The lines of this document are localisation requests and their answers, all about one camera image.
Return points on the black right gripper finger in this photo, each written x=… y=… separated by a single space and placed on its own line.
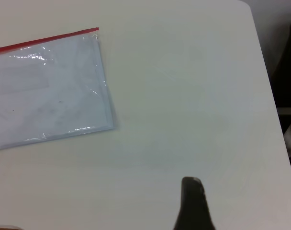
x=193 y=206

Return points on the clear red-zipper plastic bag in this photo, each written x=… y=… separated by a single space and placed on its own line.
x=47 y=91

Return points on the dark bulky object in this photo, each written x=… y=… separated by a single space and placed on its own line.
x=287 y=62

